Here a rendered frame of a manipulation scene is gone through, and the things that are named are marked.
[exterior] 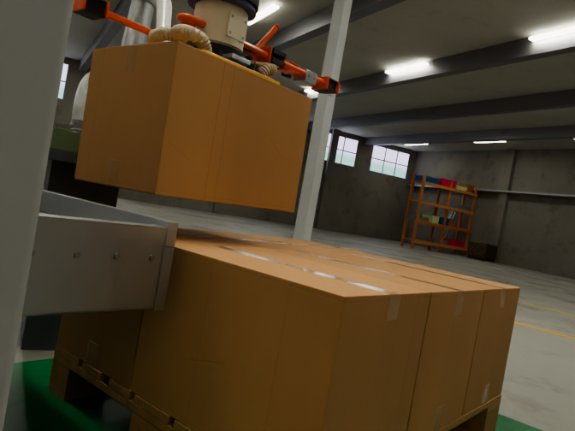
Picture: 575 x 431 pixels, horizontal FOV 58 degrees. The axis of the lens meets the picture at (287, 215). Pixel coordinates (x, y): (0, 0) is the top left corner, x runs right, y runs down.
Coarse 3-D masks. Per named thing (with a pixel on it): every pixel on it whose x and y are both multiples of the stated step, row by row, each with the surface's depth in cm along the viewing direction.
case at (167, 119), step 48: (144, 48) 140; (192, 48) 135; (96, 96) 153; (144, 96) 139; (192, 96) 138; (240, 96) 152; (288, 96) 169; (96, 144) 151; (144, 144) 137; (192, 144) 140; (240, 144) 155; (288, 144) 172; (192, 192) 143; (240, 192) 158; (288, 192) 176
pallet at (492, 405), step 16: (64, 352) 157; (64, 368) 156; (80, 368) 151; (64, 384) 155; (80, 384) 158; (96, 384) 145; (112, 384) 140; (64, 400) 155; (128, 400) 135; (144, 400) 131; (496, 400) 186; (144, 416) 130; (160, 416) 126; (464, 416) 160; (480, 416) 180; (496, 416) 189
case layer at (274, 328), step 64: (192, 256) 125; (256, 256) 140; (320, 256) 175; (64, 320) 159; (128, 320) 138; (192, 320) 123; (256, 320) 110; (320, 320) 100; (384, 320) 110; (448, 320) 139; (512, 320) 187; (128, 384) 136; (192, 384) 121; (256, 384) 108; (320, 384) 98; (384, 384) 115; (448, 384) 146
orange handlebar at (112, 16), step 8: (112, 16) 164; (120, 16) 166; (176, 16) 154; (184, 16) 152; (192, 16) 153; (128, 24) 168; (136, 24) 170; (192, 24) 158; (200, 24) 156; (144, 32) 174; (248, 48) 173; (256, 48) 175; (256, 56) 182; (264, 56) 180; (288, 64) 189; (296, 64) 192; (288, 72) 194; (296, 72) 192; (304, 72) 196; (320, 80) 204
